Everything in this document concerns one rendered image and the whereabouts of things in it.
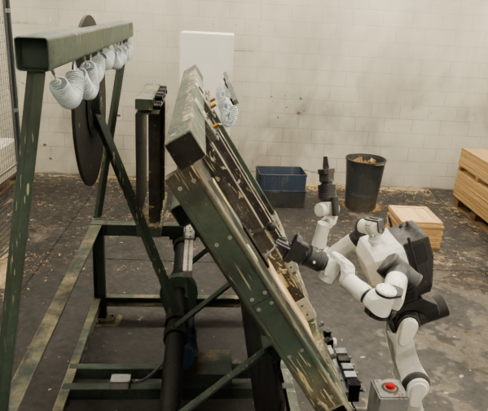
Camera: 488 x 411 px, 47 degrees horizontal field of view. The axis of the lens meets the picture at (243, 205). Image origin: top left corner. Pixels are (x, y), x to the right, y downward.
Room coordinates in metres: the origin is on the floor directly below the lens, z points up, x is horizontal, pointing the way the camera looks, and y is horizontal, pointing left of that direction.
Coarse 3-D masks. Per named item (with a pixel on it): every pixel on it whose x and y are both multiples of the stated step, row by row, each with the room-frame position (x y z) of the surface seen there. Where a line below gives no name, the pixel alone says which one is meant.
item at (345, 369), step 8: (328, 336) 2.47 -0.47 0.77; (328, 344) 2.46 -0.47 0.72; (336, 352) 2.34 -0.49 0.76; (344, 352) 2.34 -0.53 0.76; (336, 360) 2.30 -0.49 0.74; (344, 360) 2.27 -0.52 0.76; (336, 368) 2.24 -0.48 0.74; (344, 368) 2.21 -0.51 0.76; (352, 368) 2.22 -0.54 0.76; (344, 376) 2.17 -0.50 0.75; (352, 376) 2.15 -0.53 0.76; (344, 384) 2.12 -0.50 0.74; (352, 384) 2.09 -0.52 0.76; (360, 384) 2.10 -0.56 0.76; (352, 392) 2.09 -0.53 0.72; (352, 400) 2.09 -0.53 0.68
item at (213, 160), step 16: (208, 128) 2.35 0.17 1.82; (208, 144) 2.34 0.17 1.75; (208, 160) 2.34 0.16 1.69; (224, 176) 2.35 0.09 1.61; (224, 192) 2.35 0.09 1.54; (240, 192) 2.36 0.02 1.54; (240, 208) 2.36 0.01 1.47; (256, 224) 2.37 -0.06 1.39; (256, 240) 2.37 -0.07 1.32; (272, 256) 2.37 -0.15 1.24; (288, 272) 2.38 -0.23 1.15; (288, 288) 2.38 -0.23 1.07; (304, 304) 2.39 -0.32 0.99
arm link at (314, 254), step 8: (296, 240) 2.04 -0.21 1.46; (296, 248) 2.03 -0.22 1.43; (304, 248) 2.04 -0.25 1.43; (312, 248) 2.05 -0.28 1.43; (288, 256) 2.03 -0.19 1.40; (296, 256) 2.03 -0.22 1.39; (304, 256) 2.03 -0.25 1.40; (312, 256) 2.02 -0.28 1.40; (320, 256) 2.03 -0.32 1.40; (304, 264) 2.03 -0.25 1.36; (312, 264) 2.02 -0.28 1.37
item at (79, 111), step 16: (80, 64) 2.43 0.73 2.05; (96, 96) 2.64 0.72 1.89; (80, 112) 2.39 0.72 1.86; (96, 112) 2.64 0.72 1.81; (80, 128) 2.38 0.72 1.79; (96, 128) 2.69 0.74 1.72; (80, 144) 2.36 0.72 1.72; (96, 144) 2.75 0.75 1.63; (80, 160) 2.35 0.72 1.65; (96, 160) 2.73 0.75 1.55; (96, 176) 2.71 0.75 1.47
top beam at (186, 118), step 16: (192, 80) 3.04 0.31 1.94; (192, 96) 2.43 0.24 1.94; (176, 112) 2.25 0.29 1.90; (192, 112) 2.06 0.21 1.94; (176, 128) 1.88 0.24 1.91; (192, 128) 1.79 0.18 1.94; (176, 144) 1.72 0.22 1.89; (192, 144) 1.72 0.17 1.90; (176, 160) 1.72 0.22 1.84; (192, 160) 1.72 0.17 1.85
